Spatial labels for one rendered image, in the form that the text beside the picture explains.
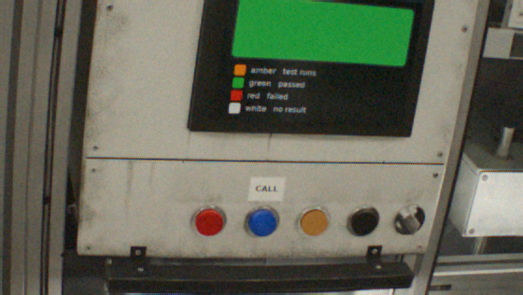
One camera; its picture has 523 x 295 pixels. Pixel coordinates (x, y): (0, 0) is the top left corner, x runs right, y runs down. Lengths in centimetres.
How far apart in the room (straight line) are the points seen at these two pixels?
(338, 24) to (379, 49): 6
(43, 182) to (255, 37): 28
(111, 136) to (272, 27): 20
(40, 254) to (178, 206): 17
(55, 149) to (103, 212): 9
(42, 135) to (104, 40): 13
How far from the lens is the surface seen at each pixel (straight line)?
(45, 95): 117
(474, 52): 128
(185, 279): 124
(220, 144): 122
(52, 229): 125
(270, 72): 117
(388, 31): 119
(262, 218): 126
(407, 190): 131
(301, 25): 116
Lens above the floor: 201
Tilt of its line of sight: 24 degrees down
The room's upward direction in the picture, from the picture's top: 8 degrees clockwise
